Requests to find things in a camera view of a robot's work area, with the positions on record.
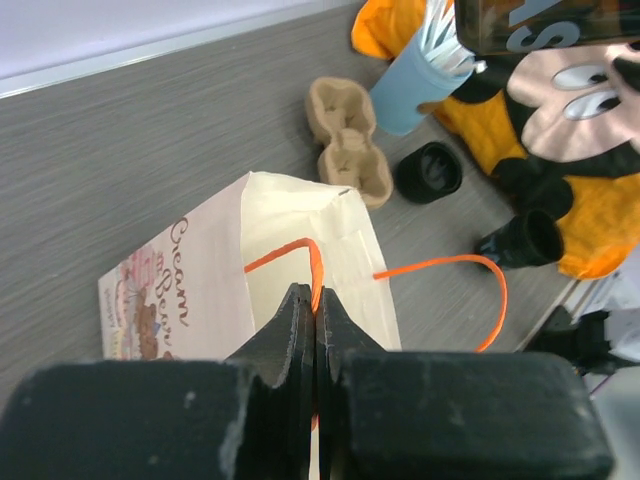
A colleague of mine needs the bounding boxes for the black coffee cup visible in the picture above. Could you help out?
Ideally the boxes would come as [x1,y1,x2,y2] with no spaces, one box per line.
[474,210,565,270]
[454,0,639,55]

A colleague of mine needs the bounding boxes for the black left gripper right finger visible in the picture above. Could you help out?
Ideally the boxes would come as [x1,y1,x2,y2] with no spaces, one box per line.
[316,289,614,479]

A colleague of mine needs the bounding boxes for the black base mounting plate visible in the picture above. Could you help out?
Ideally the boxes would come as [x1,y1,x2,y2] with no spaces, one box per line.
[524,306,615,375]

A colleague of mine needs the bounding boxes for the light blue straw cup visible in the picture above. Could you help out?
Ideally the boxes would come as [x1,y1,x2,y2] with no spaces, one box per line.
[370,1,487,136]

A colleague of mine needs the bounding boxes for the black ribbed cup lid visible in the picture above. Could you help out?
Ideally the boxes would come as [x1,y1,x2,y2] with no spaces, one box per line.
[395,141,463,205]

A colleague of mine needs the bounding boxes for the cream paper bag orange handles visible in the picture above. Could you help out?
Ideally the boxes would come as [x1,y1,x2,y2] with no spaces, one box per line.
[97,171,509,480]

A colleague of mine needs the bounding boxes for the aluminium frame rail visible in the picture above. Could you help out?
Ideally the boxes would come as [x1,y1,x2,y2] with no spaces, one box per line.
[1,1,361,98]

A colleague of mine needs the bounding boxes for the brown pulp cup carrier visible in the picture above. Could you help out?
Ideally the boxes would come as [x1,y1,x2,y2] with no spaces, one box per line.
[305,77,393,209]

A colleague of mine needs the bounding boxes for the orange cartoon print cloth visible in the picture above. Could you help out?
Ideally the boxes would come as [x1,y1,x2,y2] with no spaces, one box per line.
[349,0,640,281]

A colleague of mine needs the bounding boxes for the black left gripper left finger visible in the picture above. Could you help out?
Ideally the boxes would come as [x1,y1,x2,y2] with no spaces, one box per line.
[1,284,314,479]

